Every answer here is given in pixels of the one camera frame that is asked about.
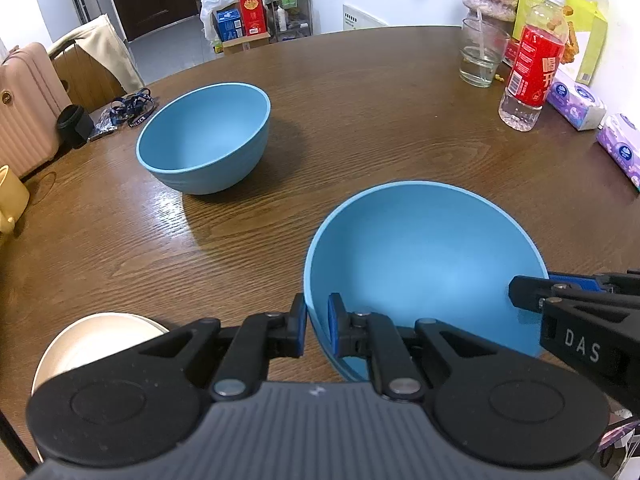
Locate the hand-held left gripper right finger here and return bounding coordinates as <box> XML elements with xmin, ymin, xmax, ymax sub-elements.
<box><xmin>327</xmin><ymin>292</ymin><xmax>508</xmax><ymax>401</ymax></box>

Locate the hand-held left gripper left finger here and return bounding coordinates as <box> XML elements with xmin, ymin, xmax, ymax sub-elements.
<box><xmin>142</xmin><ymin>292</ymin><xmax>307</xmax><ymax>401</ymax></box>

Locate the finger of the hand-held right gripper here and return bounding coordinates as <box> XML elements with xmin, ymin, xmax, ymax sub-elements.
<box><xmin>508</xmin><ymin>276</ymin><xmax>640</xmax><ymax>313</ymax></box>
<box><xmin>548</xmin><ymin>271</ymin><xmax>640</xmax><ymax>292</ymax></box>

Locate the blue bowl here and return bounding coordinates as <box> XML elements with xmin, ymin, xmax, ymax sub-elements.
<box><xmin>303</xmin><ymin>180</ymin><xmax>550</xmax><ymax>381</ymax></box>
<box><xmin>136</xmin><ymin>82</ymin><xmax>272</xmax><ymax>195</ymax></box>

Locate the cream plate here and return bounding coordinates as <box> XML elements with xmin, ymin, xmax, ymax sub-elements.
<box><xmin>31</xmin><ymin>312</ymin><xmax>171</xmax><ymax>461</ymax></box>

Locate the purple tissue pack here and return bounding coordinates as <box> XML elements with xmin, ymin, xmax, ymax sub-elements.
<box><xmin>596</xmin><ymin>112</ymin><xmax>640</xmax><ymax>191</ymax></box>
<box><xmin>544</xmin><ymin>67</ymin><xmax>608</xmax><ymax>132</ymax></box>

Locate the red label water bottle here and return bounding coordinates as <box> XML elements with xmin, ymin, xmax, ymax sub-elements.
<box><xmin>498</xmin><ymin>0</ymin><xmax>570</xmax><ymax>133</ymax></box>

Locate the clear drinking glass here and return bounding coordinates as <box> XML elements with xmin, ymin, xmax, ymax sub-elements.
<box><xmin>459</xmin><ymin>17</ymin><xmax>510</xmax><ymax>89</ymax></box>

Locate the green snack box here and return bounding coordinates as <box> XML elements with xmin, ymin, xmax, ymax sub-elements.
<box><xmin>512</xmin><ymin>0</ymin><xmax>610</xmax><ymax>86</ymax></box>

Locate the white straw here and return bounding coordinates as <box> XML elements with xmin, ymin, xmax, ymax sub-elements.
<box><xmin>474</xmin><ymin>7</ymin><xmax>487</xmax><ymax>64</ymax></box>

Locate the clear badge holder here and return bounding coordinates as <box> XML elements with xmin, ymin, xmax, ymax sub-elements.
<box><xmin>88</xmin><ymin>108</ymin><xmax>121</xmax><ymax>142</ymax></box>

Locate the cardboard box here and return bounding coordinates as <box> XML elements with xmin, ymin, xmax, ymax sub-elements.
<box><xmin>221</xmin><ymin>31</ymin><xmax>272</xmax><ymax>56</ymax></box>

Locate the black pouch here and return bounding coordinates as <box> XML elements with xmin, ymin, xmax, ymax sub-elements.
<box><xmin>55</xmin><ymin>103</ymin><xmax>95</xmax><ymax>150</ymax></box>

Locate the blue carton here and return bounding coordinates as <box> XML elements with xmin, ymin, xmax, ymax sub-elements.
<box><xmin>215</xmin><ymin>8</ymin><xmax>244</xmax><ymax>41</ymax></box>

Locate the white leaning panel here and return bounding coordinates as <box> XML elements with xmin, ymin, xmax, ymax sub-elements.
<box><xmin>342</xmin><ymin>3</ymin><xmax>390</xmax><ymax>32</ymax></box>

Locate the yellow cup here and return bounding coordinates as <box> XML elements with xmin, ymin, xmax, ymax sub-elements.
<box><xmin>0</xmin><ymin>164</ymin><xmax>31</xmax><ymax>235</ymax></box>

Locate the tall red carton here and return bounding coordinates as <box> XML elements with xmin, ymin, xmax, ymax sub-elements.
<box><xmin>236</xmin><ymin>0</ymin><xmax>269</xmax><ymax>36</ymax></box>

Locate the white plastic bag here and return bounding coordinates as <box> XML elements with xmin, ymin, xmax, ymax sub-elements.
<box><xmin>199</xmin><ymin>0</ymin><xmax>236</xmax><ymax>44</ymax></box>

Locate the wooden chair with cloth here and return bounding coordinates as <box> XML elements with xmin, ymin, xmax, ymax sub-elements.
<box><xmin>47</xmin><ymin>13</ymin><xmax>146</xmax><ymax>94</ymax></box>

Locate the pink suitcase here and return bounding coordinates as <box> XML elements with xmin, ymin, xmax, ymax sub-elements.
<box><xmin>0</xmin><ymin>42</ymin><xmax>74</xmax><ymax>179</ymax></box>

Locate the blue lanyard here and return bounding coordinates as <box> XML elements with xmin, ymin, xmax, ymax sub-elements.
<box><xmin>108</xmin><ymin>88</ymin><xmax>157</xmax><ymax>130</ymax></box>

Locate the wire rack cart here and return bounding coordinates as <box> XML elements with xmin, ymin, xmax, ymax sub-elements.
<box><xmin>262</xmin><ymin>0</ymin><xmax>314</xmax><ymax>41</ymax></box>

